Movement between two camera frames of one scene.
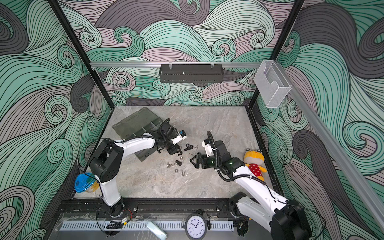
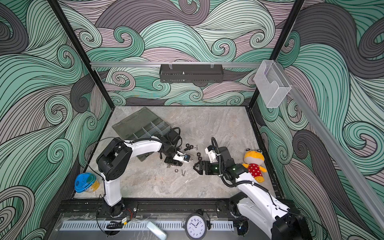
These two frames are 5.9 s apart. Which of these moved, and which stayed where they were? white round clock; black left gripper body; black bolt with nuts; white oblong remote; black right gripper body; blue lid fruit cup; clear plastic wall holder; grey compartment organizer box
Moved: black right gripper body; black left gripper body
Stayed: blue lid fruit cup; white round clock; grey compartment organizer box; clear plastic wall holder; white oblong remote; black bolt with nuts
